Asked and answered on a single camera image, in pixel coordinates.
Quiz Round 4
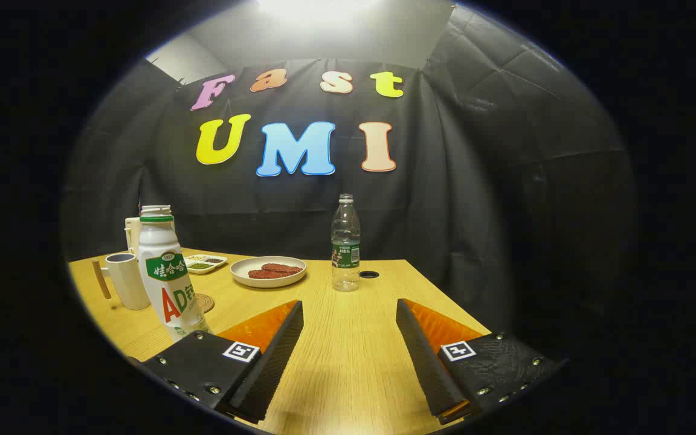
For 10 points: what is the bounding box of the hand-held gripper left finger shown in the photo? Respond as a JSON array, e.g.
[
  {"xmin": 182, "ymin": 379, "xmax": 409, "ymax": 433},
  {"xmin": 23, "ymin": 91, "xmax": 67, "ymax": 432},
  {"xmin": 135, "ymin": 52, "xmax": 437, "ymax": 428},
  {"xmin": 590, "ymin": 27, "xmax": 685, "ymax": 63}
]
[{"xmin": 143, "ymin": 300, "xmax": 305, "ymax": 424}]

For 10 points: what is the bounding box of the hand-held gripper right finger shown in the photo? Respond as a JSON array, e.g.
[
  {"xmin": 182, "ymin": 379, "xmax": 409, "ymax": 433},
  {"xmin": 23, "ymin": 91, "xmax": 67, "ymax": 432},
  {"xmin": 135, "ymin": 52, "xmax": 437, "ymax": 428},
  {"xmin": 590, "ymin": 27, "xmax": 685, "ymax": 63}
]
[{"xmin": 396, "ymin": 298, "xmax": 566, "ymax": 425}]

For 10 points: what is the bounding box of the white juice bottle green label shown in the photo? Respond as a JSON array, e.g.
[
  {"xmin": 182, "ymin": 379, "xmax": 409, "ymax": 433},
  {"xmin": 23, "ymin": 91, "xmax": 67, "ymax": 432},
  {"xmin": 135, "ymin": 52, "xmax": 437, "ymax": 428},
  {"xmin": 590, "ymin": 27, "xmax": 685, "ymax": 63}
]
[{"xmin": 138, "ymin": 205, "xmax": 210, "ymax": 343}]

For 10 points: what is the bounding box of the white cup with wooden handle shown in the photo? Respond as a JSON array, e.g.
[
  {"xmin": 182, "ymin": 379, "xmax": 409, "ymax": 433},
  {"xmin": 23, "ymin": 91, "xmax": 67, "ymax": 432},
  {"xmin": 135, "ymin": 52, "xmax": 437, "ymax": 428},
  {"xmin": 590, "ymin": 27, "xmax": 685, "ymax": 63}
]
[{"xmin": 92, "ymin": 253, "xmax": 152, "ymax": 311}]

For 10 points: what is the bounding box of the clear plastic water bottle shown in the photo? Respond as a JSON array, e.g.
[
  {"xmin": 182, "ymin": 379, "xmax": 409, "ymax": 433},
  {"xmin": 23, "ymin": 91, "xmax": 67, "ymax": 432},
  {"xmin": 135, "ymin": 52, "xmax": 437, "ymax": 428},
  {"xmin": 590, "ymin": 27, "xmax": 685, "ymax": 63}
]
[{"xmin": 330, "ymin": 193, "xmax": 361, "ymax": 292}]

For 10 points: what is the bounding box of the wooden table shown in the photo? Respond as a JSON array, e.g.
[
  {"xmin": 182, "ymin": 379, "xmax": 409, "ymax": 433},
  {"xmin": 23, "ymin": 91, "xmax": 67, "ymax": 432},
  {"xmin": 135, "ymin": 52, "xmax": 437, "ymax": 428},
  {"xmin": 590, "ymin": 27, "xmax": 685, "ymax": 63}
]
[{"xmin": 68, "ymin": 249, "xmax": 494, "ymax": 435}]

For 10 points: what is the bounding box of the round white plate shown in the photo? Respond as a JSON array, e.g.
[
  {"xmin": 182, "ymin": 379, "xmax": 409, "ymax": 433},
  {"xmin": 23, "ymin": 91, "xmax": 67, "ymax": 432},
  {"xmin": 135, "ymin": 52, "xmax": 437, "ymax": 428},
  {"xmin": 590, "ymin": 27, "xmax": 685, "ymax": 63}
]
[{"xmin": 230, "ymin": 256, "xmax": 308, "ymax": 288}]

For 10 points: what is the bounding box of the white divided dish with beans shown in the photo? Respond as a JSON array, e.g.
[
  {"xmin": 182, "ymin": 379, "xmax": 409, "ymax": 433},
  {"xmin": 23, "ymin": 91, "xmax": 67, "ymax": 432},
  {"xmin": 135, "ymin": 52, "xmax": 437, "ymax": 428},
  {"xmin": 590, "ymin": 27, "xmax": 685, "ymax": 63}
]
[{"xmin": 183, "ymin": 254, "xmax": 228, "ymax": 275}]

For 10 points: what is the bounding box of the black backdrop cloth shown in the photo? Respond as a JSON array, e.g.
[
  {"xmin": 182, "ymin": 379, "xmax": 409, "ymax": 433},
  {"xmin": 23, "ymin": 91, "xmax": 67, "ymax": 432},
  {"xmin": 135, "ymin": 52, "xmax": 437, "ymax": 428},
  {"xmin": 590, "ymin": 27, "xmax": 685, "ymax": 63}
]
[{"xmin": 61, "ymin": 6, "xmax": 636, "ymax": 363}]

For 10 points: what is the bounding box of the cream toaster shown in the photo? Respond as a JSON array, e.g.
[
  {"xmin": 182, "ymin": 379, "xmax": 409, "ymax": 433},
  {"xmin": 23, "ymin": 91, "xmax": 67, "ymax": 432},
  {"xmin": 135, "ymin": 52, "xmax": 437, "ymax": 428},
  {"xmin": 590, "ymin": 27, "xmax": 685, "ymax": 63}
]
[{"xmin": 124, "ymin": 216, "xmax": 143, "ymax": 255}]

